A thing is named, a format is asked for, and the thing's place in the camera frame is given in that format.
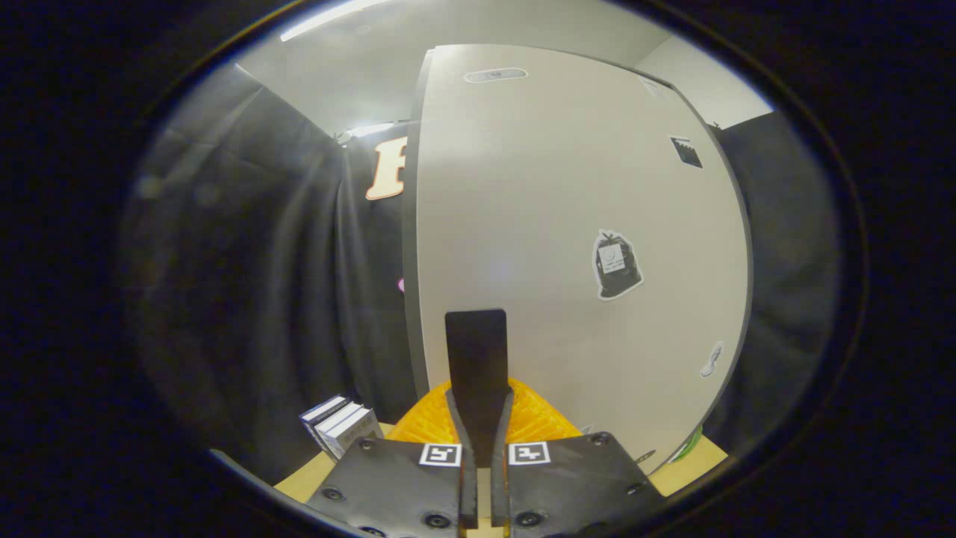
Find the blue spine book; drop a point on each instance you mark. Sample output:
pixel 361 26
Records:
pixel 337 418
pixel 320 412

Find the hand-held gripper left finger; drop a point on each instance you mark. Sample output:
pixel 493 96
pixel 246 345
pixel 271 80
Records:
pixel 463 351

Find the grey cover book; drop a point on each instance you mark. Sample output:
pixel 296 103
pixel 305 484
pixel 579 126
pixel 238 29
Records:
pixel 358 432

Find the white shoe cabinet door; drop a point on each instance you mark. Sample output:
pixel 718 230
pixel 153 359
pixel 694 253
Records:
pixel 538 194

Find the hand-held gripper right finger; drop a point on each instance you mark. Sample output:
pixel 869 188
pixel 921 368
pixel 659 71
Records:
pixel 493 351

